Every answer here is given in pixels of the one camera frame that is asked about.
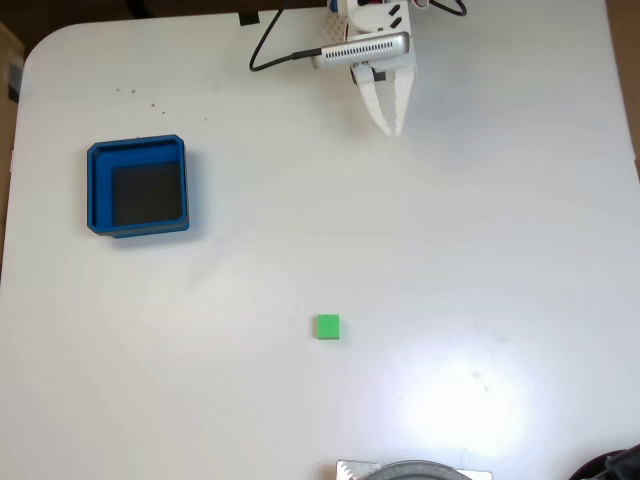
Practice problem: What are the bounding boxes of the green cube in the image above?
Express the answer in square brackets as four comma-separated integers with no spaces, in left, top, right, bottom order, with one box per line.
[315,313,342,342]

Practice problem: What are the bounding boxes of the blue square box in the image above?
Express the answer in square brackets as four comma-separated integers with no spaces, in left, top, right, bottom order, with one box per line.
[86,133,192,240]

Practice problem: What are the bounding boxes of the cardboard box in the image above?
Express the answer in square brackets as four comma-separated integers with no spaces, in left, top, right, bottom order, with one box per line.
[0,20,26,106]

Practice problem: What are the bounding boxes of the grey round object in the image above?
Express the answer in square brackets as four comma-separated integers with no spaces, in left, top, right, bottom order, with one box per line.
[367,459,474,480]

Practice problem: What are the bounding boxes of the dark maroon round object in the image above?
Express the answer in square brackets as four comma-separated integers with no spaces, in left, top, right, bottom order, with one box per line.
[569,451,610,480]

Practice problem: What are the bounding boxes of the black object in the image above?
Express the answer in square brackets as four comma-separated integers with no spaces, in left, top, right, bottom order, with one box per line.
[603,443,640,480]

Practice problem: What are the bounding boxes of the silver bar camera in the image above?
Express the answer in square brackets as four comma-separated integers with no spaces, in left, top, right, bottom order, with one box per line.
[310,31,413,71]

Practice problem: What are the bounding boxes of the red and white servo wires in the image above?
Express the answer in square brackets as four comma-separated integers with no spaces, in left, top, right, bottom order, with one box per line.
[355,0,432,12]

